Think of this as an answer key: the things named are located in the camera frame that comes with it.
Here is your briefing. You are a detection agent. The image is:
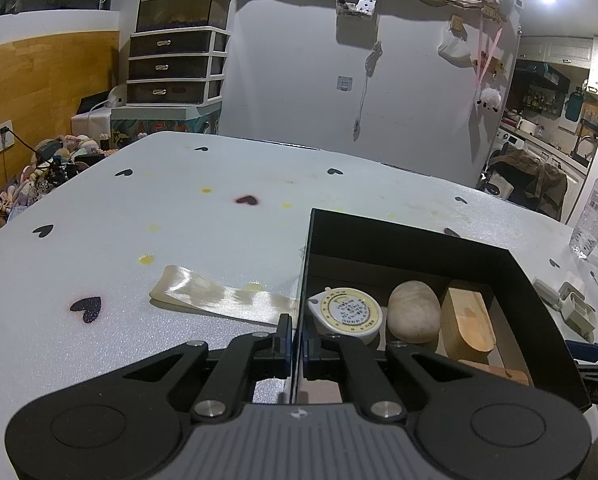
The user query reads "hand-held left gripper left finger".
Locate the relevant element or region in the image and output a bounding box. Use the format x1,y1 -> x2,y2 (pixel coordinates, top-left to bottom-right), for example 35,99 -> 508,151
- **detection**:
113,314 -> 294,421

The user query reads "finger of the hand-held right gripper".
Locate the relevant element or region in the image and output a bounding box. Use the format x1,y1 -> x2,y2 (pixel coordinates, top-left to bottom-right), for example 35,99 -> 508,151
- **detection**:
566,338 -> 598,365

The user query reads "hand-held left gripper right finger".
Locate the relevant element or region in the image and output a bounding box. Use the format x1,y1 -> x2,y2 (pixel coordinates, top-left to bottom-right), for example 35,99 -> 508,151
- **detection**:
303,317 -> 486,419

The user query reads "round white tape measure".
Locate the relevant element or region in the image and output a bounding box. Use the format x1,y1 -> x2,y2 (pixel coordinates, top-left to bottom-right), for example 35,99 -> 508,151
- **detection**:
306,287 -> 384,345

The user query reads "black cardboard box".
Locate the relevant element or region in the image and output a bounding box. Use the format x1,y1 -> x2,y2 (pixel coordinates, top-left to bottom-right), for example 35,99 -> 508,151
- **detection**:
291,208 -> 592,414

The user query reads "beige oval stone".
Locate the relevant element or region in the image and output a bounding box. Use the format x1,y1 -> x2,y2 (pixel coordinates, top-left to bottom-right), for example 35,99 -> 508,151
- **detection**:
387,281 -> 442,345

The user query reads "oval wooden box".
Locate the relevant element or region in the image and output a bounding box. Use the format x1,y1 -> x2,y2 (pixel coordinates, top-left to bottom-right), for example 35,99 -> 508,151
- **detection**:
439,284 -> 496,356

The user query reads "white plastic cookie cutter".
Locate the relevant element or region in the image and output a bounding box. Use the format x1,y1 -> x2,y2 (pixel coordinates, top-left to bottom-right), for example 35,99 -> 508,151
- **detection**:
558,292 -> 598,337

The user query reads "small grey plastic piece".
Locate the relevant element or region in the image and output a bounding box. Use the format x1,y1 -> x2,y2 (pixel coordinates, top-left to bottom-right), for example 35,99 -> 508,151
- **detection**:
533,279 -> 562,306

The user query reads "beige satin ribbon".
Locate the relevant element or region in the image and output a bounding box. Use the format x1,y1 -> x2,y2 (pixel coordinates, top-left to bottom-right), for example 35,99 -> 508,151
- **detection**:
149,264 -> 300,329

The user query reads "clear plastic water bottle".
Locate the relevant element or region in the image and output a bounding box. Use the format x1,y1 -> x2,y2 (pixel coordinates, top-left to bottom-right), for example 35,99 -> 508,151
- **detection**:
568,161 -> 598,260

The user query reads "chair with brown jacket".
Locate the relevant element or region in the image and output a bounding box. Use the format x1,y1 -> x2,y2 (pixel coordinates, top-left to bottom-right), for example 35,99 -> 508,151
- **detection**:
483,147 -> 570,222

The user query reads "white plush sheep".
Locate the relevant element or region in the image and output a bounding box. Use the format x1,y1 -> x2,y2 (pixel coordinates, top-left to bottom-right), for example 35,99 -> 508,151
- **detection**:
475,87 -> 502,113

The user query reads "pile of plush toys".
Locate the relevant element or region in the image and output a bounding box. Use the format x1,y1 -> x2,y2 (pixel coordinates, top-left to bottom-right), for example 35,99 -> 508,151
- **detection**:
0,134 -> 116,217

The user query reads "white plastic drawer unit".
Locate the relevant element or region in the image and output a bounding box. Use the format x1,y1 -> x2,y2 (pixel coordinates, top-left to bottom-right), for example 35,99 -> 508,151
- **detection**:
126,27 -> 230,107

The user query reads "hanging white bag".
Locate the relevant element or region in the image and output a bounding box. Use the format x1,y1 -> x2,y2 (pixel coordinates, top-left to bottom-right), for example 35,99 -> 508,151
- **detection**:
438,27 -> 472,62

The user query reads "glass fish tank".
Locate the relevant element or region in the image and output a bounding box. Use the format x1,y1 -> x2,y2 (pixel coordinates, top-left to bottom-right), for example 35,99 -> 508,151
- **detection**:
135,0 -> 232,33

